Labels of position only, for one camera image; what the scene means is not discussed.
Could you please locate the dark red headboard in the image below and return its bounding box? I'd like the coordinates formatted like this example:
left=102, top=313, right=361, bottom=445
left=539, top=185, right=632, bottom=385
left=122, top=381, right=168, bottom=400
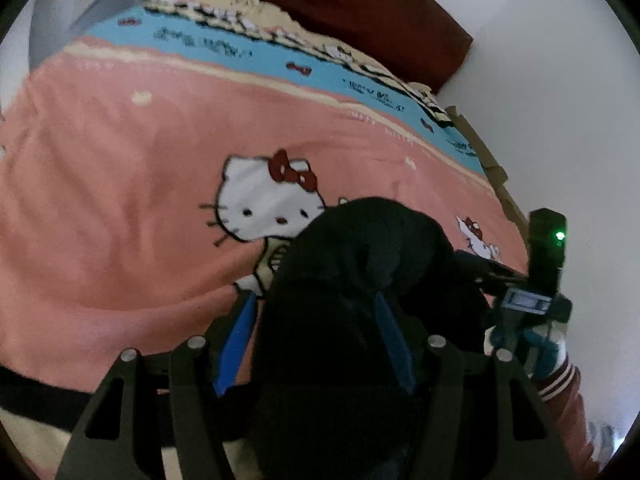
left=190, top=0, right=474, bottom=95

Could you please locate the pink cartoon cat printed blanket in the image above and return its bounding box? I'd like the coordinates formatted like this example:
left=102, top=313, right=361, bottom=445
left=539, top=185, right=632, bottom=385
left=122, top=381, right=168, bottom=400
left=0, top=0, right=531, bottom=480

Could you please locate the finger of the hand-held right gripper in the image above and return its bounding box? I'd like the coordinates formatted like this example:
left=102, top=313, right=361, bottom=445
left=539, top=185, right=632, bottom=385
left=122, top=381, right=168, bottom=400
left=452, top=250, right=531, bottom=293

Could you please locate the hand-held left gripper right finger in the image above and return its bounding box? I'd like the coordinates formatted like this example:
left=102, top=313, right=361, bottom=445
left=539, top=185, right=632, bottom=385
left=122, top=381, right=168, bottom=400
left=372, top=291, right=576, bottom=480

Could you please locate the person's right hand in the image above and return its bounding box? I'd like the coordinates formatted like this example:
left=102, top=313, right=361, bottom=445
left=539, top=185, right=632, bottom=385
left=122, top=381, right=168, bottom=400
left=482, top=320, right=568, bottom=382

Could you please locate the person's right forearm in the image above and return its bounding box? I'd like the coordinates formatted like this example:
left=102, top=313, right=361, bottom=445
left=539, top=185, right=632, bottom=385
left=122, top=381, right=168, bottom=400
left=530, top=364, right=607, bottom=480

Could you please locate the black garment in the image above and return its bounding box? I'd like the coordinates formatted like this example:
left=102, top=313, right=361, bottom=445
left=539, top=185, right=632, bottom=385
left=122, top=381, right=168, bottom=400
left=247, top=196, right=493, bottom=480

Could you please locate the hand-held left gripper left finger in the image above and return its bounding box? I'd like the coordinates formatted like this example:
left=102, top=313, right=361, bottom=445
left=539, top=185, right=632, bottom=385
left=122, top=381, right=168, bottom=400
left=56, top=290, right=258, bottom=480

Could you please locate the grey white shoe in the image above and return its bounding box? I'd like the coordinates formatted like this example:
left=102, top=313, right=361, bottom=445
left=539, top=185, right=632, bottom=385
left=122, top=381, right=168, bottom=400
left=587, top=422, right=619, bottom=467

